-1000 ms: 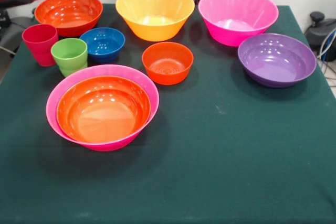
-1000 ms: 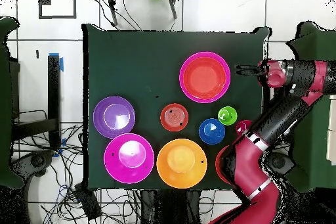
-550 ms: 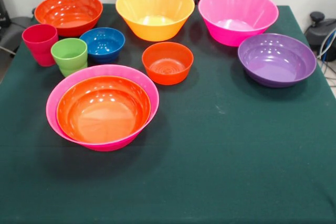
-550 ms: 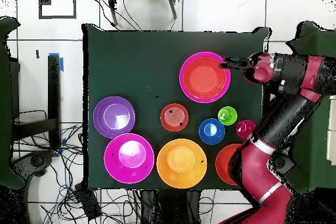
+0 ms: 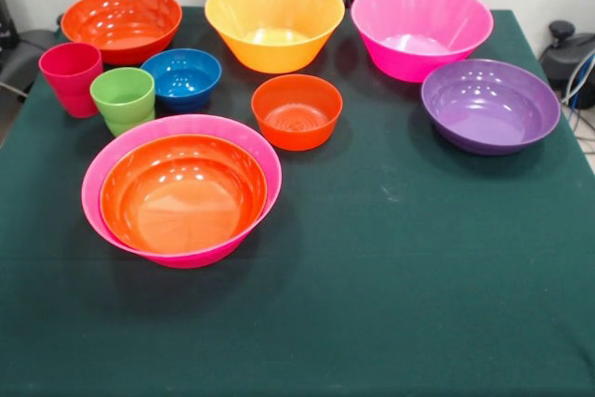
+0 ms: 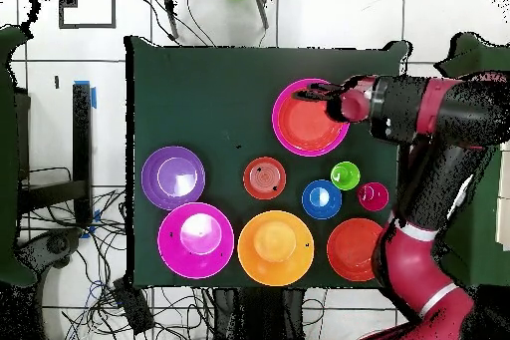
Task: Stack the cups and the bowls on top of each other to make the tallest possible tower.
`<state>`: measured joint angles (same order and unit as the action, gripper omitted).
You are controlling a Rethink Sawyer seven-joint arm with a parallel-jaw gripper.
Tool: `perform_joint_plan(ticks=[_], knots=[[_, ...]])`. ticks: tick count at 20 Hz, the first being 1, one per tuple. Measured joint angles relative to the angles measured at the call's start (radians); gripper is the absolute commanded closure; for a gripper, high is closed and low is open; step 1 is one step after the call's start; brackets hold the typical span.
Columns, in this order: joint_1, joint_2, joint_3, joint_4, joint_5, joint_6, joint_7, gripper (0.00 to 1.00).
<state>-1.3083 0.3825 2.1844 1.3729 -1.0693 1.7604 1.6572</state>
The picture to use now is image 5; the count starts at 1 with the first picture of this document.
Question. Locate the large pink bowl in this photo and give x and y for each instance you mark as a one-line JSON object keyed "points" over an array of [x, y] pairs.
{"points": [[186, 125], [418, 43]]}

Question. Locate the purple bowl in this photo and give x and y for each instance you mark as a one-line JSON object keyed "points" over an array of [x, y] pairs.
{"points": [[488, 113]]}

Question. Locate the dark green tablecloth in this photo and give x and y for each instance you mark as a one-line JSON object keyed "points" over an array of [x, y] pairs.
{"points": [[372, 276]]}

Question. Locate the crimson cup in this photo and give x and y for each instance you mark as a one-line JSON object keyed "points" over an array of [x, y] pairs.
{"points": [[70, 76]]}

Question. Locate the large orange bowl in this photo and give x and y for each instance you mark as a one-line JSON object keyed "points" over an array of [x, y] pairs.
{"points": [[274, 48]]}

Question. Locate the small red-orange bowl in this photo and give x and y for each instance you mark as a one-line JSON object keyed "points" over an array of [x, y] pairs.
{"points": [[297, 104]]}

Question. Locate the medium red-orange bowl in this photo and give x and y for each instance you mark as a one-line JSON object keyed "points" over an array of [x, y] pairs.
{"points": [[181, 202], [121, 25]]}

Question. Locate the green cup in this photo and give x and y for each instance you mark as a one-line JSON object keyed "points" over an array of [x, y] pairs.
{"points": [[123, 99]]}

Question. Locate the small blue bowl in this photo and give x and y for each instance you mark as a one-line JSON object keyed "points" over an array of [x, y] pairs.
{"points": [[186, 76]]}

